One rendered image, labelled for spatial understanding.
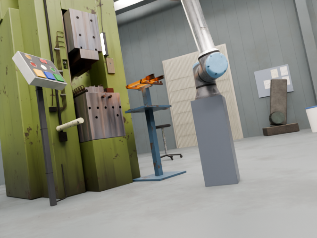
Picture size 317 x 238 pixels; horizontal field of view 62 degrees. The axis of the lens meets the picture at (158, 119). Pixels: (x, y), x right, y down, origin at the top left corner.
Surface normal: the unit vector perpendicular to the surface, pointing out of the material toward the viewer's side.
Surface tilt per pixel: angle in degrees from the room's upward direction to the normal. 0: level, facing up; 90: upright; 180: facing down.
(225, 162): 90
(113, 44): 90
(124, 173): 90
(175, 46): 90
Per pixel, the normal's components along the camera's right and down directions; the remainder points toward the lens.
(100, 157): 0.67, -0.18
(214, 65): 0.20, -0.04
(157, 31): -0.36, -0.03
